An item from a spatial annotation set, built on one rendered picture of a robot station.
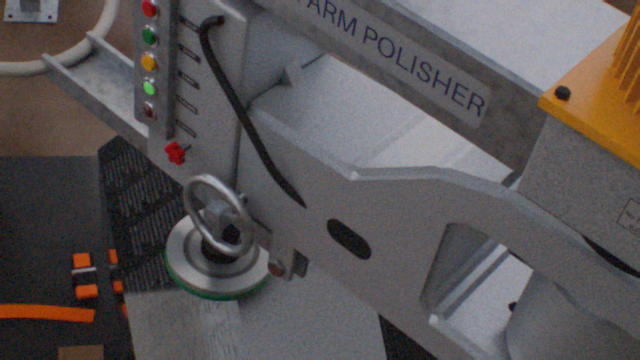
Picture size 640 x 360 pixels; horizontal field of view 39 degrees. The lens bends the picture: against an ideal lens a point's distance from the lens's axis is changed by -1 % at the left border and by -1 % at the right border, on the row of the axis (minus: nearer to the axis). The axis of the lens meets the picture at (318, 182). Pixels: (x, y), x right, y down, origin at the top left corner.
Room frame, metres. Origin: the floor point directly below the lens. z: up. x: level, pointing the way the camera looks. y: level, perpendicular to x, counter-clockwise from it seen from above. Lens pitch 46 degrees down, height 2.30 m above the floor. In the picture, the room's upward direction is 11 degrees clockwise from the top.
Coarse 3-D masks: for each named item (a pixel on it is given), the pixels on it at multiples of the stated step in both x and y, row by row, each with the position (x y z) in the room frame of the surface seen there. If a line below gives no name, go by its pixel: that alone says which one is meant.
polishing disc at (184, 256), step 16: (192, 224) 1.18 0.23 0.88; (176, 240) 1.13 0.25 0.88; (192, 240) 1.14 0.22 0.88; (176, 256) 1.09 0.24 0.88; (192, 256) 1.10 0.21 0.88; (240, 256) 1.12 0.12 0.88; (256, 256) 1.13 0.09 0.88; (176, 272) 1.06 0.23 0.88; (192, 272) 1.06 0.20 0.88; (208, 272) 1.07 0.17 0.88; (224, 272) 1.08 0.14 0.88; (240, 272) 1.09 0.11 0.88; (256, 272) 1.09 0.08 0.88; (192, 288) 1.03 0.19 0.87; (208, 288) 1.03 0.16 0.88; (224, 288) 1.04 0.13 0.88; (240, 288) 1.05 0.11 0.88
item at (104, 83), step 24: (96, 48) 1.40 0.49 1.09; (48, 72) 1.32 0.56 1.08; (72, 72) 1.34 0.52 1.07; (96, 72) 1.36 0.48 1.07; (120, 72) 1.36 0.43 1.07; (72, 96) 1.28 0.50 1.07; (96, 96) 1.24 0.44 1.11; (120, 96) 1.30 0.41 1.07; (120, 120) 1.20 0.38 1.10; (144, 144) 1.17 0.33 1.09; (264, 240) 1.01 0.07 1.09
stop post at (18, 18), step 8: (8, 0) 2.85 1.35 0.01; (16, 0) 2.86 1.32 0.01; (24, 0) 2.80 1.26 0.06; (32, 0) 2.81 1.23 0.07; (40, 0) 2.82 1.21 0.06; (48, 0) 2.90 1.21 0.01; (56, 0) 2.91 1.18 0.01; (8, 8) 2.80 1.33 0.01; (16, 8) 2.81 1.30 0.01; (24, 8) 2.80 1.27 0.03; (32, 8) 2.80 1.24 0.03; (40, 8) 2.81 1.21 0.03; (48, 8) 2.85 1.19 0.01; (56, 8) 2.86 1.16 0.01; (8, 16) 2.74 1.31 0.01; (16, 16) 2.76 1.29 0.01; (24, 16) 2.77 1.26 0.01; (32, 16) 2.78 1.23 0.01; (40, 16) 2.79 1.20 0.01; (48, 16) 2.79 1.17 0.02; (56, 16) 2.81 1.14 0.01
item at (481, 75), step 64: (256, 0) 0.98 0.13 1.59; (320, 0) 0.93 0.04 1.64; (384, 0) 0.89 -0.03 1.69; (448, 0) 0.90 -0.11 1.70; (512, 0) 0.93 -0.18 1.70; (576, 0) 0.96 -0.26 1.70; (384, 64) 0.87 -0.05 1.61; (448, 64) 0.83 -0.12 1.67; (512, 64) 0.81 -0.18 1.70; (576, 64) 0.83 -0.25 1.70; (512, 128) 0.78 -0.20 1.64; (576, 192) 0.71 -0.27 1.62
